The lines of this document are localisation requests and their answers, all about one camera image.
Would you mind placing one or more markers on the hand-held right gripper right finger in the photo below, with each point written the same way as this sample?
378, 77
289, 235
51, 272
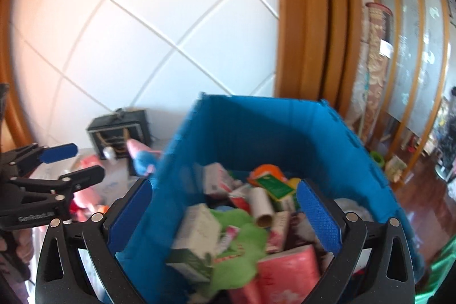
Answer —
320, 218

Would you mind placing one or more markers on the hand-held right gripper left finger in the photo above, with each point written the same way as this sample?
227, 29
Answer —
130, 215

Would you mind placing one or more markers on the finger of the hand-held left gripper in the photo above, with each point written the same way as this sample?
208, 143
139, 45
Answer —
83, 177
58, 152

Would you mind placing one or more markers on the blue storage box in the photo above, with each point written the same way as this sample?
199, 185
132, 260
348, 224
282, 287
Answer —
249, 133

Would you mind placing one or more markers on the person's left hand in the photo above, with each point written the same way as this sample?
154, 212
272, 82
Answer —
23, 247

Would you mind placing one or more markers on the white plastic bag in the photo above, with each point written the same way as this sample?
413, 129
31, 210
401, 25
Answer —
352, 206

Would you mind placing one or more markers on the white bottle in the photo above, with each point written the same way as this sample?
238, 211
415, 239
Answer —
109, 152

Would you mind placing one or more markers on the pink white carton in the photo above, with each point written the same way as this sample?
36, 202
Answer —
281, 229

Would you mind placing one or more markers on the green packet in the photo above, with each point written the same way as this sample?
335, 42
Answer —
274, 184

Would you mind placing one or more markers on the pig plush in blue shirt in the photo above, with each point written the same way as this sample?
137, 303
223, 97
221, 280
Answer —
146, 159

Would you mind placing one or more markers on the cardboard roll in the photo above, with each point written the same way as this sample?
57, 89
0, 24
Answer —
260, 204

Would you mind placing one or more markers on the white green carton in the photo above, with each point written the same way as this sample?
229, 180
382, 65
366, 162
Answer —
199, 229

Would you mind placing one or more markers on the orange round object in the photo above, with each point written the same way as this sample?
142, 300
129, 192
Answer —
267, 169

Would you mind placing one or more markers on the black gift box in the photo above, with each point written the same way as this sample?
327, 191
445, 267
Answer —
135, 122

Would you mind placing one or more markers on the green cup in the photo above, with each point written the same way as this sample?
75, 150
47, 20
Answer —
377, 158

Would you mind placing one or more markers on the white red carton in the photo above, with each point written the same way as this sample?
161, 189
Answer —
217, 179

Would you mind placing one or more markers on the green cloth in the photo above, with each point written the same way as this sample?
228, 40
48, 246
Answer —
441, 264

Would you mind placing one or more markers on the rolled patterned carpet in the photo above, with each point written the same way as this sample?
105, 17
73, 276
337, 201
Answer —
374, 76

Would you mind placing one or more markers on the sliding glass door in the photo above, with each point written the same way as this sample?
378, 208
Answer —
409, 40

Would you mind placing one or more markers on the wooden door frame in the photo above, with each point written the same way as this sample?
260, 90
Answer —
14, 76
313, 22

